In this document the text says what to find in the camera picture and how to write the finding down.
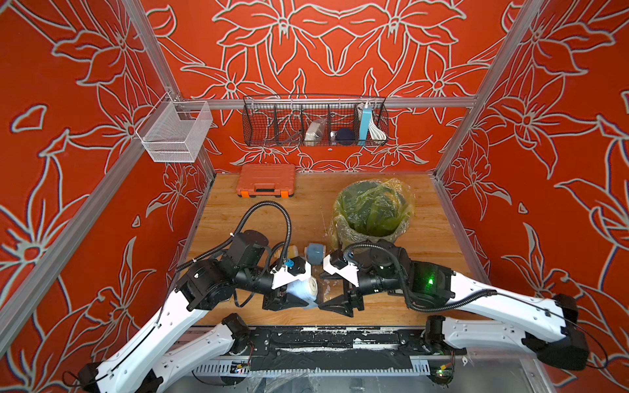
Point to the blue pencil sharpener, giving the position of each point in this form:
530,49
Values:
315,253
306,290

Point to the white wire wall basket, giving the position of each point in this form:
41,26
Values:
175,132

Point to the grey bin with green bag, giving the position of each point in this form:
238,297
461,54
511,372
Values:
372,209

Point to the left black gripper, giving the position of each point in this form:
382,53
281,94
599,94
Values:
281,296

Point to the black wire wall basket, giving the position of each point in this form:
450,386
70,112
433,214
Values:
282,120

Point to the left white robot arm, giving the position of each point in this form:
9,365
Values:
148,362

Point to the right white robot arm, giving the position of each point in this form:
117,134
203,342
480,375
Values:
462,311

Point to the yellow pencil sharpener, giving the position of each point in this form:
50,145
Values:
292,252

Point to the grey packet in basket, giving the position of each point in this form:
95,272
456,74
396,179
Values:
315,132

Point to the dark blue round object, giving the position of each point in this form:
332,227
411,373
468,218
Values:
345,137

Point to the orange tool case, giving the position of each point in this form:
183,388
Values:
267,180

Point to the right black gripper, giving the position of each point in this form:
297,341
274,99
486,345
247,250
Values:
348,295

